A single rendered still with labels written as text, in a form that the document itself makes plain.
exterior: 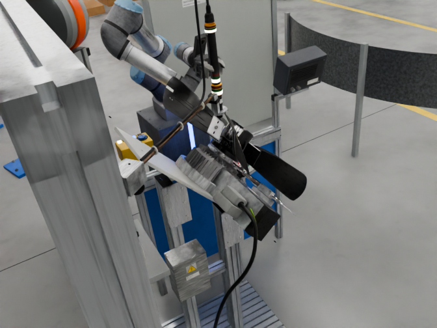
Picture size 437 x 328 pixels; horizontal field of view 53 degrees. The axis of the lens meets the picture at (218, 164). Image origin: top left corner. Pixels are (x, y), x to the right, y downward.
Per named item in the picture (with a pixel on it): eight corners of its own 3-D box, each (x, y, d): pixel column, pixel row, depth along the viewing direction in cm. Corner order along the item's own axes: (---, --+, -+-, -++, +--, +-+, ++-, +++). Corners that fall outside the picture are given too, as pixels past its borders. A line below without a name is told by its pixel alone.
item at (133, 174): (129, 202, 131) (123, 178, 126) (110, 196, 134) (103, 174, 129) (148, 181, 138) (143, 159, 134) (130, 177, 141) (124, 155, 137)
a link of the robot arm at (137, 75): (142, 88, 240) (123, 75, 231) (155, 67, 240) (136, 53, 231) (153, 92, 231) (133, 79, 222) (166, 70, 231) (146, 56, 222)
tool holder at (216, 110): (221, 118, 179) (218, 97, 173) (205, 116, 182) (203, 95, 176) (230, 109, 185) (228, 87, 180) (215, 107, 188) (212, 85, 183)
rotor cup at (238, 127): (228, 155, 173) (248, 129, 172) (205, 136, 180) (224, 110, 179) (243, 165, 185) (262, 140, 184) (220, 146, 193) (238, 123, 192)
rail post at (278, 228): (278, 239, 299) (275, 140, 255) (274, 235, 302) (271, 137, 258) (283, 237, 300) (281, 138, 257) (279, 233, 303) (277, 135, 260)
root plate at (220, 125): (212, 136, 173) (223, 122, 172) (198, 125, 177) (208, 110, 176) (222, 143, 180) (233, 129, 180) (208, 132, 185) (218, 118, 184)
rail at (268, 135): (136, 195, 225) (132, 182, 220) (133, 191, 228) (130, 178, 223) (281, 138, 257) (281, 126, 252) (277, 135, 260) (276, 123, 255)
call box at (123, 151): (125, 169, 211) (120, 150, 205) (119, 159, 219) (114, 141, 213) (156, 157, 217) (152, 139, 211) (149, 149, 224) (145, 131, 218)
